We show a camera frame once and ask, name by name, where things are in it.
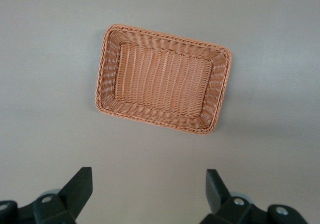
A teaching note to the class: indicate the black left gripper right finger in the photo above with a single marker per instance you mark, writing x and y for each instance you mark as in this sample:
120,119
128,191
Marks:
215,191

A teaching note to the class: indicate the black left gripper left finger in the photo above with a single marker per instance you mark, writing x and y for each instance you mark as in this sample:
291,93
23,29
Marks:
77,189

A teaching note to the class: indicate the brown wicker basket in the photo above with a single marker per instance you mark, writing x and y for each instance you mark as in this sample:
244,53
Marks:
162,84

